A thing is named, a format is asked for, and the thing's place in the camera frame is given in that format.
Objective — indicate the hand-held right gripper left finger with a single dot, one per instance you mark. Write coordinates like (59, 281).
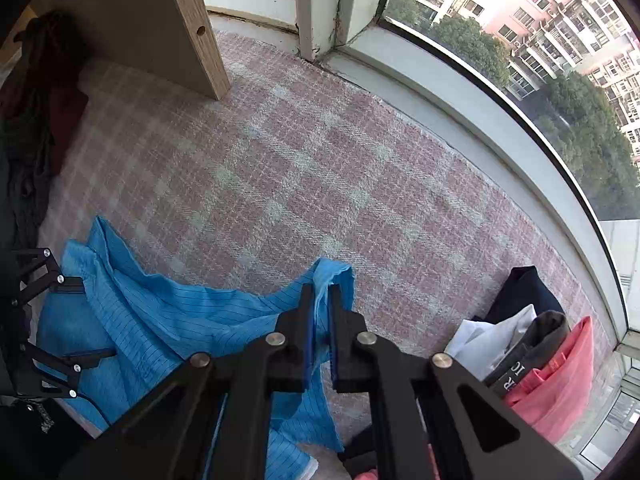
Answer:
(309, 327)

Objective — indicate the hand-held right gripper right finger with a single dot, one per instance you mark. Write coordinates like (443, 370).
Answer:
(334, 342)

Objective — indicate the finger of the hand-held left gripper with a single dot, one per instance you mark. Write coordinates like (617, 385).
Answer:
(94, 353)
(70, 285)

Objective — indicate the blue work shirt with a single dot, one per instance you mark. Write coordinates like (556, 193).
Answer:
(165, 310)

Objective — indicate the pile of dark clothes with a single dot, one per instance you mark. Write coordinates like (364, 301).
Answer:
(35, 110)

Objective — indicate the person's dark knit garment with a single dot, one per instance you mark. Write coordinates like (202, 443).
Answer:
(45, 445)

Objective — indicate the white folded garment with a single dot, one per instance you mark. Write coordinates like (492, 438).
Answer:
(480, 345)

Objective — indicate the pink plaid blanket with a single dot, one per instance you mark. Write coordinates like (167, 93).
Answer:
(300, 160)

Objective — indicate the dark grey folded garment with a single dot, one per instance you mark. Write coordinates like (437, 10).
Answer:
(530, 350)

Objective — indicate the navy folded garment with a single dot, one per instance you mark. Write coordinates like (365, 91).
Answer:
(525, 292)

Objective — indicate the wooden board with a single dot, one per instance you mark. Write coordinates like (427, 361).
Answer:
(150, 20)

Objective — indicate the white framed window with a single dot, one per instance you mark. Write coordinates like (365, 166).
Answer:
(500, 35)

